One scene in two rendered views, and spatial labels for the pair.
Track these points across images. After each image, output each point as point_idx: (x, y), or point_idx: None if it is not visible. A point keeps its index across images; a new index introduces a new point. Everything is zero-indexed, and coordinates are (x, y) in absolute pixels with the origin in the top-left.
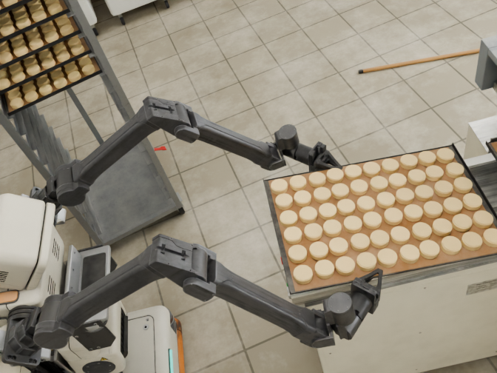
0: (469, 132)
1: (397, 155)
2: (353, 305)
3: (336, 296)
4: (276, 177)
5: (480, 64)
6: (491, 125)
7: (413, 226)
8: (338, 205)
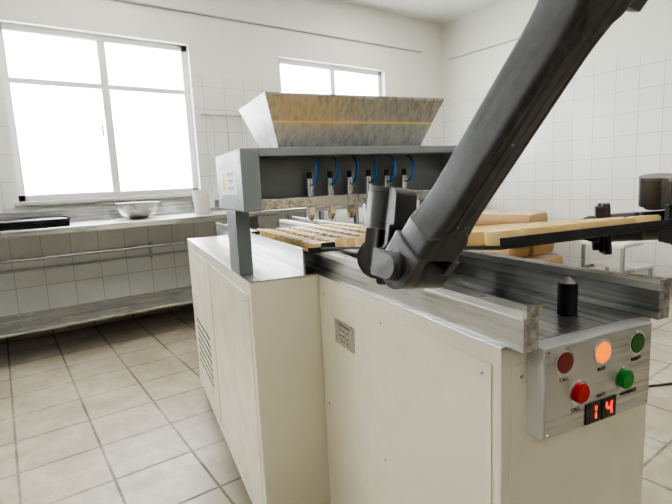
0: (256, 294)
1: (353, 247)
2: (629, 212)
3: (652, 177)
4: (479, 246)
5: (249, 179)
6: (257, 276)
7: (475, 227)
8: (491, 228)
